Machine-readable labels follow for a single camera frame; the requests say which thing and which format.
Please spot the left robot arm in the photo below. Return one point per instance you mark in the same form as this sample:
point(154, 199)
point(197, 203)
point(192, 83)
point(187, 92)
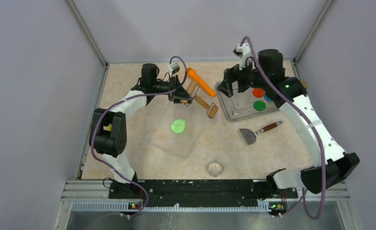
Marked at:
point(108, 135)

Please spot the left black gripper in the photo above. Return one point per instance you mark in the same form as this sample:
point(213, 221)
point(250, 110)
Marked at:
point(180, 93)

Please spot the clear plastic tray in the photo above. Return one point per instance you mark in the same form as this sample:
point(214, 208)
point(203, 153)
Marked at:
point(179, 145)

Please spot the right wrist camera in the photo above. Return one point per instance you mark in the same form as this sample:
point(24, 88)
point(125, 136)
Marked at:
point(243, 51)

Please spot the small wooden block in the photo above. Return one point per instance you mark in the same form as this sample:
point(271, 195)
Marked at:
point(304, 83)

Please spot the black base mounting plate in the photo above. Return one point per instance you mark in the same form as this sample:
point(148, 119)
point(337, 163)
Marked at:
point(199, 193)

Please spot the stainless steel tray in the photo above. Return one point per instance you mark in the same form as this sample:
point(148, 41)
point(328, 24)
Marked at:
point(241, 105)

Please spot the aluminium frame rail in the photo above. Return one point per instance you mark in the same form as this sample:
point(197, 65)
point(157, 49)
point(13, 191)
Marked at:
point(85, 205)

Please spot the blue dough disc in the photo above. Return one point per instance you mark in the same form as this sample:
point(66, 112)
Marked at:
point(267, 98)

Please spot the metal scraper wooden handle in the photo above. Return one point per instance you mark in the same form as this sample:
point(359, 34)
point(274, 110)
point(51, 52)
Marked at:
point(250, 137)

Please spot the green dough lump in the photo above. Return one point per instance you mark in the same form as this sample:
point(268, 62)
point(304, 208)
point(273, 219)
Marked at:
point(178, 126)

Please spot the orange plastic rolling pin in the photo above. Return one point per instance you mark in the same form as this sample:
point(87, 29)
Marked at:
point(202, 84)

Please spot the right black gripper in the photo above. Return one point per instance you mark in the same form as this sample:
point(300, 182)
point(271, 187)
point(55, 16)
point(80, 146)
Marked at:
point(230, 75)

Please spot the green dough disc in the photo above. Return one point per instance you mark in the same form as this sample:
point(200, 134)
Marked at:
point(259, 105)

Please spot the orange dough disc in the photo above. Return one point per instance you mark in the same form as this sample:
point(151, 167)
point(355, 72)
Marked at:
point(258, 93)

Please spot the wooden double-ended roller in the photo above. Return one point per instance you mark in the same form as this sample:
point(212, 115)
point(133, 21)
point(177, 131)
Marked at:
point(191, 90)

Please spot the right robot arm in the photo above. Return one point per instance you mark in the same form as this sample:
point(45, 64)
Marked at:
point(331, 164)

